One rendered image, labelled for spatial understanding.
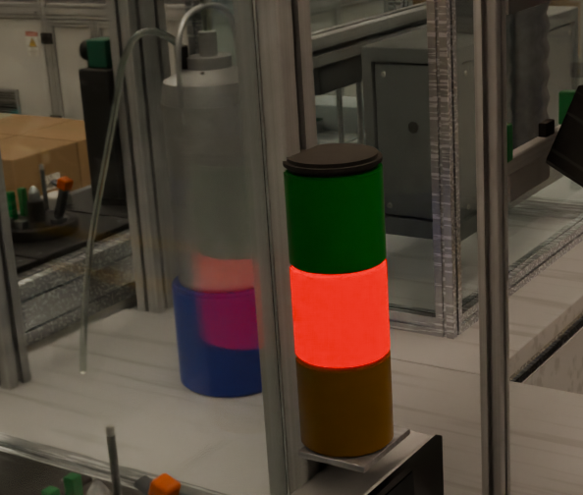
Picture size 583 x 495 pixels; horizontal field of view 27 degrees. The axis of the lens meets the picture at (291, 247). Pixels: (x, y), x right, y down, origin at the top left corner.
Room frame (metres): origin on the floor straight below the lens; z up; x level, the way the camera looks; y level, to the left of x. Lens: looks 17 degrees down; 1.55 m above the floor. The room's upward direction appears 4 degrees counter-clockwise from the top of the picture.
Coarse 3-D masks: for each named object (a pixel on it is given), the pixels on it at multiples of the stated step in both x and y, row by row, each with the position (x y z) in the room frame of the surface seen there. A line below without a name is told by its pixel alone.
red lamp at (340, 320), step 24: (384, 264) 0.59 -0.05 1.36; (312, 288) 0.58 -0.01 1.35; (336, 288) 0.58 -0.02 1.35; (360, 288) 0.58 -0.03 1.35; (384, 288) 0.59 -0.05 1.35; (312, 312) 0.58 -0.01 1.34; (336, 312) 0.58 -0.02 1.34; (360, 312) 0.58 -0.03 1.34; (384, 312) 0.59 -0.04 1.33; (312, 336) 0.58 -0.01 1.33; (336, 336) 0.58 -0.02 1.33; (360, 336) 0.58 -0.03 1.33; (384, 336) 0.59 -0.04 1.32; (312, 360) 0.58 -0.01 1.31; (336, 360) 0.58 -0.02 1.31; (360, 360) 0.58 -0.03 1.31
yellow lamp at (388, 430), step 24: (384, 360) 0.59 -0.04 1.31; (312, 384) 0.58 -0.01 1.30; (336, 384) 0.58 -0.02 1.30; (360, 384) 0.58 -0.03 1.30; (384, 384) 0.58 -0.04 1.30; (312, 408) 0.58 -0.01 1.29; (336, 408) 0.58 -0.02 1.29; (360, 408) 0.58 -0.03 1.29; (384, 408) 0.58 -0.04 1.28; (312, 432) 0.58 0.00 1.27; (336, 432) 0.58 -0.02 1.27; (360, 432) 0.58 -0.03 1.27; (384, 432) 0.58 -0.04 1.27; (336, 456) 0.58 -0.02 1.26
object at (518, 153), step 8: (552, 136) 1.07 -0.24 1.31; (528, 144) 1.04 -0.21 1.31; (536, 144) 1.04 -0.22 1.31; (544, 144) 1.05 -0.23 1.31; (552, 144) 1.07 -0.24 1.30; (520, 152) 1.01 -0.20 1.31; (528, 152) 1.02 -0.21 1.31; (536, 152) 1.04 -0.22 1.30; (544, 152) 1.05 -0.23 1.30; (512, 160) 0.99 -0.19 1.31; (520, 160) 1.01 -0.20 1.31; (528, 160) 1.02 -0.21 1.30; (512, 168) 0.99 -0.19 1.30; (520, 168) 1.01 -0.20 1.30
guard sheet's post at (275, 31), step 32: (256, 0) 0.60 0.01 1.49; (288, 0) 0.60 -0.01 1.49; (288, 32) 0.60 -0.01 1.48; (288, 64) 0.60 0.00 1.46; (288, 96) 0.60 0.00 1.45; (288, 128) 0.60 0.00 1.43; (288, 256) 0.60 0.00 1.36; (288, 288) 0.60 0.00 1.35; (288, 320) 0.60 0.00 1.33; (288, 352) 0.60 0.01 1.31; (288, 384) 0.60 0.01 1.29; (288, 416) 0.60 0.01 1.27; (288, 448) 0.60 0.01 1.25
